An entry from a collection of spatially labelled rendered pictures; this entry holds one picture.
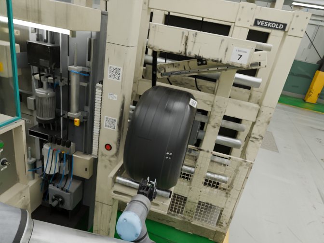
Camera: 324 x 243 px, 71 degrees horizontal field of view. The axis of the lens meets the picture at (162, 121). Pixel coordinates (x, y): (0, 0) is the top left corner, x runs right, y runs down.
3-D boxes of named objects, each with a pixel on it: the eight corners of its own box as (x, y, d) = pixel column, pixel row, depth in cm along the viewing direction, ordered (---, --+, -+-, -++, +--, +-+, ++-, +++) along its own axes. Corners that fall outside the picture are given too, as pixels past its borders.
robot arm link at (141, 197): (146, 222, 92) (124, 214, 94) (149, 214, 97) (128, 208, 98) (150, 203, 90) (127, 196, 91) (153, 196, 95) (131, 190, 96)
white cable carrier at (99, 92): (91, 156, 143) (96, 83, 125) (95, 153, 148) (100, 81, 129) (98, 158, 142) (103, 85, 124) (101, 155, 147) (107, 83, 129)
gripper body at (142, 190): (157, 181, 106) (151, 195, 94) (154, 197, 108) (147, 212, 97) (142, 177, 107) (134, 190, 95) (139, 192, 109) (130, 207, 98)
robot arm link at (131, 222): (118, 244, 82) (111, 220, 80) (129, 222, 94) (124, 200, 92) (142, 243, 80) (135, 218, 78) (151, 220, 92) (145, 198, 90)
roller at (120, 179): (114, 175, 134) (117, 173, 139) (113, 182, 134) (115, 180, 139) (171, 192, 129) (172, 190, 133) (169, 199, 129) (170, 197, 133)
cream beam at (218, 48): (146, 48, 136) (150, 22, 131) (156, 47, 159) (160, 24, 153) (249, 69, 127) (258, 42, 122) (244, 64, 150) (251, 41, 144)
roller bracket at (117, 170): (106, 189, 133) (107, 175, 129) (130, 156, 169) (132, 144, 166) (111, 191, 133) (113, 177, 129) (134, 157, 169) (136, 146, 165)
